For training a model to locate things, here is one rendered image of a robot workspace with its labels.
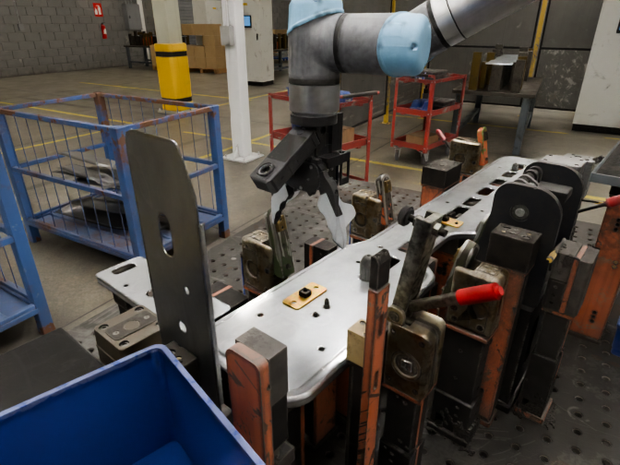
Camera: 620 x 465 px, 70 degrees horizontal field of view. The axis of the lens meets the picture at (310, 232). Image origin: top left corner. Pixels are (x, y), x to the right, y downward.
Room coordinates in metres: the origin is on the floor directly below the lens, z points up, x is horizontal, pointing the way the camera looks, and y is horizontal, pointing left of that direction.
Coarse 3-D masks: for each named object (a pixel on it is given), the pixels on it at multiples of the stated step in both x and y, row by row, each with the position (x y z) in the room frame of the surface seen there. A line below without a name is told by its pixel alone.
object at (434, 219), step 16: (400, 224) 0.53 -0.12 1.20; (416, 224) 0.51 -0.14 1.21; (432, 224) 0.50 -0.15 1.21; (416, 240) 0.51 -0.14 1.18; (432, 240) 0.52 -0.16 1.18; (416, 256) 0.51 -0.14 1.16; (400, 272) 0.52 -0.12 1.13; (416, 272) 0.51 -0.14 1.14; (400, 288) 0.52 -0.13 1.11; (416, 288) 0.52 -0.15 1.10; (400, 304) 0.52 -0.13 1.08
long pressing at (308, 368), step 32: (512, 160) 1.50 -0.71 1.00; (448, 192) 1.18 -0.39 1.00; (352, 256) 0.80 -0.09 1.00; (288, 288) 0.68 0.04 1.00; (352, 288) 0.68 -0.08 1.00; (224, 320) 0.59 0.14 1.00; (256, 320) 0.59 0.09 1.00; (288, 320) 0.59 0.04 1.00; (320, 320) 0.59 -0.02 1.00; (352, 320) 0.59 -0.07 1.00; (224, 352) 0.51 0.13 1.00; (288, 352) 0.51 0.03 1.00; (320, 352) 0.51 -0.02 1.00; (320, 384) 0.45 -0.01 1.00
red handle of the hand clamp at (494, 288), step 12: (468, 288) 0.48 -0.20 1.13; (480, 288) 0.46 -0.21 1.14; (492, 288) 0.45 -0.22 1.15; (420, 300) 0.52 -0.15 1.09; (432, 300) 0.50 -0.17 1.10; (444, 300) 0.49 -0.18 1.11; (456, 300) 0.48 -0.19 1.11; (468, 300) 0.47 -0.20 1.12; (480, 300) 0.46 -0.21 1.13; (492, 300) 0.45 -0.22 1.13; (408, 312) 0.52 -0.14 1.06
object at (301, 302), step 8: (304, 288) 0.66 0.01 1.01; (312, 288) 0.68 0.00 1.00; (320, 288) 0.68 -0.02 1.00; (288, 296) 0.65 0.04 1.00; (296, 296) 0.65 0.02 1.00; (304, 296) 0.65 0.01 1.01; (312, 296) 0.65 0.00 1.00; (288, 304) 0.63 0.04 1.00; (296, 304) 0.63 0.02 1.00; (304, 304) 0.63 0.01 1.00
